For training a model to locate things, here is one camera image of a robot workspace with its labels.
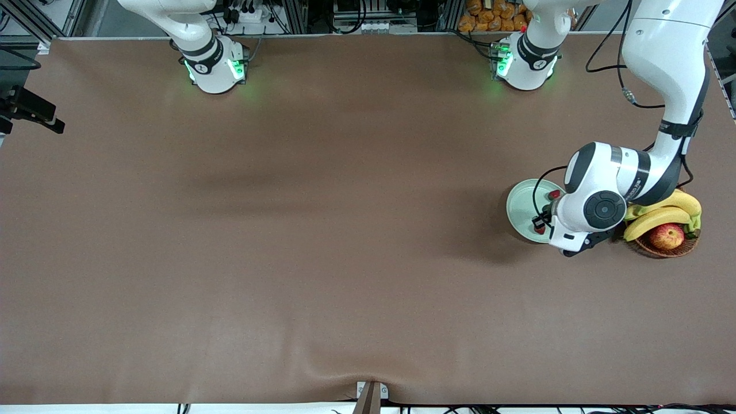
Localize mint green round plate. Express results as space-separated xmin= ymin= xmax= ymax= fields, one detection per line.
xmin=506 ymin=179 xmax=567 ymax=244

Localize large yellow banana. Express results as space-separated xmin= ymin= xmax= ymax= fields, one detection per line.
xmin=623 ymin=206 xmax=694 ymax=242

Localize brown wicker basket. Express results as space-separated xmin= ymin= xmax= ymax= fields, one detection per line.
xmin=624 ymin=187 xmax=700 ymax=258

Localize red yellow apple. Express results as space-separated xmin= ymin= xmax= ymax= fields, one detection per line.
xmin=648 ymin=223 xmax=685 ymax=251

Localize brown tablecloth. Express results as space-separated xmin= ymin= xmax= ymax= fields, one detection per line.
xmin=0 ymin=32 xmax=736 ymax=406

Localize pile of orange buns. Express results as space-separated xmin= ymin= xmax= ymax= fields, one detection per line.
xmin=458 ymin=0 xmax=532 ymax=32

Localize white power strip black plugs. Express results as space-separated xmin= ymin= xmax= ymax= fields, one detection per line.
xmin=221 ymin=0 xmax=271 ymax=25

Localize long white socket strip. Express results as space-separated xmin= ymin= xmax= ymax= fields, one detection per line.
xmin=336 ymin=20 xmax=419 ymax=34

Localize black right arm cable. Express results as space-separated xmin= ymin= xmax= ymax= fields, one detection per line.
xmin=0 ymin=46 xmax=42 ymax=71

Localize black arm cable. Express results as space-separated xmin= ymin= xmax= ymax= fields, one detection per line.
xmin=532 ymin=0 xmax=714 ymax=231
xmin=0 ymin=46 xmax=42 ymax=71

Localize aluminium frame profile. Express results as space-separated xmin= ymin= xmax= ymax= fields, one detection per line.
xmin=0 ymin=0 xmax=78 ymax=47

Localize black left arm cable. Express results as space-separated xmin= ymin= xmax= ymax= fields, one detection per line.
xmin=532 ymin=0 xmax=714 ymax=231

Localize aluminium table edge rail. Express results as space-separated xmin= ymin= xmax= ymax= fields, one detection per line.
xmin=710 ymin=43 xmax=736 ymax=121

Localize aluminium frame upright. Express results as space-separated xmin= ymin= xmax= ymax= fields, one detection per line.
xmin=282 ymin=0 xmax=308 ymax=35
xmin=437 ymin=0 xmax=463 ymax=32

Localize white metal bracket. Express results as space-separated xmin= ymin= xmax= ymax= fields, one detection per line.
xmin=356 ymin=381 xmax=390 ymax=400

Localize brown mounting post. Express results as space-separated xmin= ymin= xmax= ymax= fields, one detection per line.
xmin=352 ymin=382 xmax=382 ymax=414

